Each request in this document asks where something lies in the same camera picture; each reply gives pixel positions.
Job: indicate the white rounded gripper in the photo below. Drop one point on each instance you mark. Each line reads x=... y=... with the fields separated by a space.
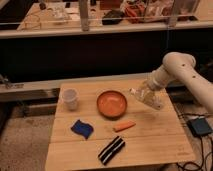
x=157 y=80

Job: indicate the clear plastic bottle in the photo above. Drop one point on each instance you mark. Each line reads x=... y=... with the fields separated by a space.
x=146 y=96

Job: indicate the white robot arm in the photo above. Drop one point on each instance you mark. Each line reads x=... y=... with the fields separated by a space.
x=180 y=66

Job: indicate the orange bowl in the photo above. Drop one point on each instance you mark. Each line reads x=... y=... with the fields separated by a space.
x=111 y=104

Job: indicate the orange carrot piece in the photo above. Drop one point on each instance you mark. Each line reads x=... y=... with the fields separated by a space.
x=124 y=125

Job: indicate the black power box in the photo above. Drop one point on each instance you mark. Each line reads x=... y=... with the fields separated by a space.
x=199 y=127

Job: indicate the orange tool on bench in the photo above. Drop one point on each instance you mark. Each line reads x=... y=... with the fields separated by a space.
x=135 y=13

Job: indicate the black bag on bench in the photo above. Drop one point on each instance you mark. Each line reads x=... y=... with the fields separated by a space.
x=112 y=17

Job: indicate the blue cloth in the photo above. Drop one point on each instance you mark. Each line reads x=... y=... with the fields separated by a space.
x=82 y=128

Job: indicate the translucent plastic cup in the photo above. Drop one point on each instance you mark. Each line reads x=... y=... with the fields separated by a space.
x=70 y=99

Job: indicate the clear container on bench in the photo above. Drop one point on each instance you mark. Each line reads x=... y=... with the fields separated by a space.
x=59 y=14

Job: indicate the metal post right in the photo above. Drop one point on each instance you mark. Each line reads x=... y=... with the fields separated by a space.
x=172 y=20

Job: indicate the metal post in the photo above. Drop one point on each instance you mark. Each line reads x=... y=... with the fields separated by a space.
x=172 y=20
x=83 y=9

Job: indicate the metal post left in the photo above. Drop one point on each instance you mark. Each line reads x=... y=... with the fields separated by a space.
x=83 y=9

